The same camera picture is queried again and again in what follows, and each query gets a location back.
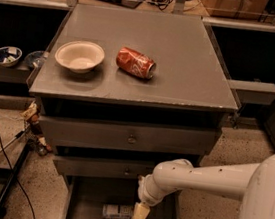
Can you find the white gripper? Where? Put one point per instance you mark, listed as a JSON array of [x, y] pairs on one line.
[[143, 194]]

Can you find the blue plastic bottle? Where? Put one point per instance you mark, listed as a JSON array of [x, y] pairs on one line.
[[114, 211]]

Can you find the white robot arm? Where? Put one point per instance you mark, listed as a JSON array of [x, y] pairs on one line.
[[253, 183]]

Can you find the open bottom grey drawer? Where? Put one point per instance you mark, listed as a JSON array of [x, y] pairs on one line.
[[88, 196]]

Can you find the middle grey drawer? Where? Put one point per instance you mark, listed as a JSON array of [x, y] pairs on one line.
[[92, 167]]

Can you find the top grey drawer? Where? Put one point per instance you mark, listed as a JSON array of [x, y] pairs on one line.
[[89, 133]]

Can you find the grey drawer cabinet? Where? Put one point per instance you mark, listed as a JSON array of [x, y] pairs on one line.
[[188, 88]]

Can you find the snack wrappers pile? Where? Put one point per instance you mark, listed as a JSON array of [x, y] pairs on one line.
[[31, 117]]

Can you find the crushed red soda can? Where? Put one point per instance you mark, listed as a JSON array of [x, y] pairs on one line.
[[135, 63]]

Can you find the white paper bowl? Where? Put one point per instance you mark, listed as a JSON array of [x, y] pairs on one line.
[[80, 56]]

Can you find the dark glass bowl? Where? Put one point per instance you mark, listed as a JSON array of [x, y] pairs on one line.
[[36, 59]]

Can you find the white bowl with items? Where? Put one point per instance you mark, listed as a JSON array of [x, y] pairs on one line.
[[9, 56]]

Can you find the cardboard box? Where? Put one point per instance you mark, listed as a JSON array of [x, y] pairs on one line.
[[238, 9]]

